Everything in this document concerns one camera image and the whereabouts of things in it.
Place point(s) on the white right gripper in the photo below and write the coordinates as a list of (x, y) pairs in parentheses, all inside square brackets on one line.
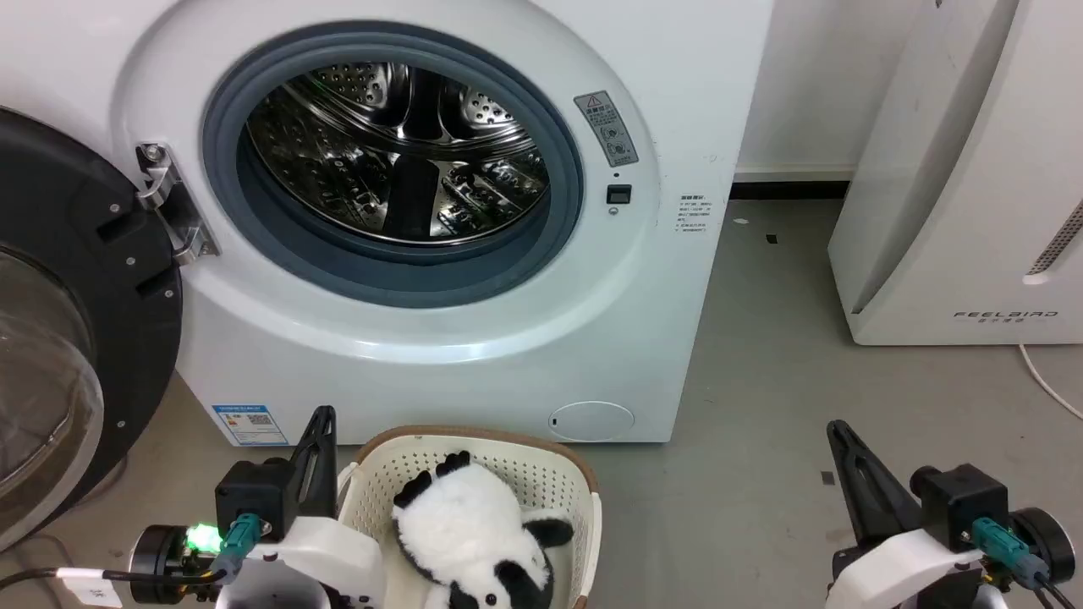
[(897, 571)]

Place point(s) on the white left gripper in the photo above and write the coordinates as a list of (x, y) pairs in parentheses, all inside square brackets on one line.
[(330, 562)]

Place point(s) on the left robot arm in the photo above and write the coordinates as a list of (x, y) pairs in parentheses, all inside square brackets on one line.
[(156, 562)]

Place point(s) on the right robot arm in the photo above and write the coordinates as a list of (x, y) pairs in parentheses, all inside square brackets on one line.
[(1053, 541)]

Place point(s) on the panda plush toy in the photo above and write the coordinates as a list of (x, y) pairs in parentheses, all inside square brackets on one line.
[(465, 524)]

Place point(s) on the washing machine door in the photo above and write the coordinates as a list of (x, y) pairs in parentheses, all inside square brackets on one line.
[(127, 279)]

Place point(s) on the silver metal door hinge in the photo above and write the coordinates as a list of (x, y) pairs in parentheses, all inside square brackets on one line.
[(182, 220)]

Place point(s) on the stainless steel washing machine drum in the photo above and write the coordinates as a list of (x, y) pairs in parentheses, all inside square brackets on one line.
[(338, 169)]

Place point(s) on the blue energy label sticker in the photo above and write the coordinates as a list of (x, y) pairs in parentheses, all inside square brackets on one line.
[(250, 425)]

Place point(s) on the cream plastic laundry basket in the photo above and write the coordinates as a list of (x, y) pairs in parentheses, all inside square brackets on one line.
[(525, 474)]

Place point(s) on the round white filter cover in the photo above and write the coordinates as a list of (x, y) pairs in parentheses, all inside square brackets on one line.
[(592, 421)]

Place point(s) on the grey rubber door gasket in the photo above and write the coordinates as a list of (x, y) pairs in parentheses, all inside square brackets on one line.
[(508, 264)]

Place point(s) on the white air purifier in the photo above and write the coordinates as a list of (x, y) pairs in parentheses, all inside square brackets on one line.
[(948, 211)]

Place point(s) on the white front-load washing machine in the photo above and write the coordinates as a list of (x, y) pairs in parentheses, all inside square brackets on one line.
[(592, 338)]

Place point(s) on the black baseboard strip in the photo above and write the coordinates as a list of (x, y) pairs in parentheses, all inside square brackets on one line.
[(787, 190)]

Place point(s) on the small printed text sticker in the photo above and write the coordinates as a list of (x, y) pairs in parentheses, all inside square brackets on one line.
[(694, 215)]

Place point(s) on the black door latch socket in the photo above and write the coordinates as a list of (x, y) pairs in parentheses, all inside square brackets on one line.
[(619, 194)]

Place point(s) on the grey warning sticker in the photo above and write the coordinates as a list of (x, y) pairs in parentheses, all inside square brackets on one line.
[(607, 127)]

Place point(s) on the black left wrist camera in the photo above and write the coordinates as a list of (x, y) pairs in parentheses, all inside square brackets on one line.
[(254, 499)]

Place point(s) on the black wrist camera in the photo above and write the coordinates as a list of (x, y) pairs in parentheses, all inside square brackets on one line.
[(960, 499), (254, 499)]

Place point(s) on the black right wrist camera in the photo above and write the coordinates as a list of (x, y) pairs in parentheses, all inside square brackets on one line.
[(960, 499)]

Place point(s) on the teal left camera connector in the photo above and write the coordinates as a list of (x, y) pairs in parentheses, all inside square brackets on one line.
[(239, 534)]

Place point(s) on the teal camera connector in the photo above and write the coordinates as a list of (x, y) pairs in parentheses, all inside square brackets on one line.
[(998, 539), (239, 534)]

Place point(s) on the teal right camera connector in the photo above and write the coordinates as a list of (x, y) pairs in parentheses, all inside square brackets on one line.
[(998, 539)]

